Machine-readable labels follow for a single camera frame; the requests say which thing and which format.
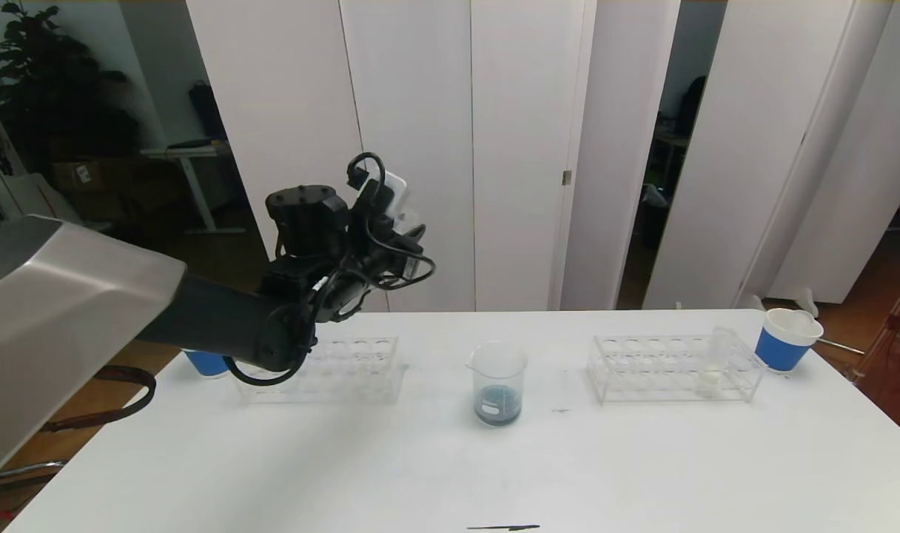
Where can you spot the clear plastic test tube rack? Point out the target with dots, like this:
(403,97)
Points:
(665,389)
(354,389)

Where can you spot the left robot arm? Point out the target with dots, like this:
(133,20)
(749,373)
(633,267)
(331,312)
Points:
(50,311)

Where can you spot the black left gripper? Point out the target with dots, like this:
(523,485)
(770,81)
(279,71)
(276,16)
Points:
(376,248)

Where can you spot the clear glass beaker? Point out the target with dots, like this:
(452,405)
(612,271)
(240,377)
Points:
(498,411)

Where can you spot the blue paper cup white rim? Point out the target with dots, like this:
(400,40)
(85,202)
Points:
(779,354)
(207,363)

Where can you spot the white office desk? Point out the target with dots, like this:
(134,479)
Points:
(191,152)

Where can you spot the metal frame stand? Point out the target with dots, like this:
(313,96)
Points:
(894,323)

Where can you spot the black backpack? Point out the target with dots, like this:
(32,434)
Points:
(207,111)

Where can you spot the test tube with white pigment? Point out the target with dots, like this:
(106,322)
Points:
(709,379)

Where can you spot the chrome chair leg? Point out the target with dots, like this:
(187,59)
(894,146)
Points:
(35,468)

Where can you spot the white panel with red stripe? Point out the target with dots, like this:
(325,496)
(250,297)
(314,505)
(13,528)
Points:
(32,196)

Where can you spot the white screen foot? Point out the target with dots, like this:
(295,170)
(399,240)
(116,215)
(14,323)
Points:
(804,300)

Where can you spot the dark green potted plant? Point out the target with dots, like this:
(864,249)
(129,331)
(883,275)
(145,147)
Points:
(50,96)

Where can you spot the white folding screen panel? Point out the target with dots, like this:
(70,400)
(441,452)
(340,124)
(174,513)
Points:
(420,111)
(524,111)
(620,89)
(753,74)
(887,111)
(287,111)

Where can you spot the brown cardboard box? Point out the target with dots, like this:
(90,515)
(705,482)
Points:
(87,178)

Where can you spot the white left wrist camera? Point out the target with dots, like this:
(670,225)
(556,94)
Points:
(391,194)

